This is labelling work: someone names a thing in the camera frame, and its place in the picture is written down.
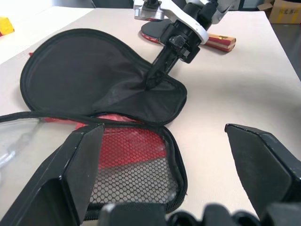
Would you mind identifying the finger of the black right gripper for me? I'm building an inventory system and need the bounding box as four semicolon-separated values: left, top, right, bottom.
143;48;171;91
148;53;181;91

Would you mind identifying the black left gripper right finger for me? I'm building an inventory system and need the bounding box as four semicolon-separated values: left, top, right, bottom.
224;123;301;219

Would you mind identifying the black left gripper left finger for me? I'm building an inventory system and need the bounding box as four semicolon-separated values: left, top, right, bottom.
0;122;105;226

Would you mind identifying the table tennis paddle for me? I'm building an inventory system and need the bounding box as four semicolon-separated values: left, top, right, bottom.
140;18;237;53

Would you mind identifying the black red paddle case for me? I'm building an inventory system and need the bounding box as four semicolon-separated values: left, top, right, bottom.
0;28;189;221

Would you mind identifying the brown cardboard box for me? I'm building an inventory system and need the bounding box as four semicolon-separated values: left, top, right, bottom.
257;0;301;24

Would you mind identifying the yellow cube block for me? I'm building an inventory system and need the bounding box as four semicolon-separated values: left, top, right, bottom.
0;16;15;36

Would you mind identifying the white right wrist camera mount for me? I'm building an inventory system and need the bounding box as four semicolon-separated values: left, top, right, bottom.
133;0;210;45

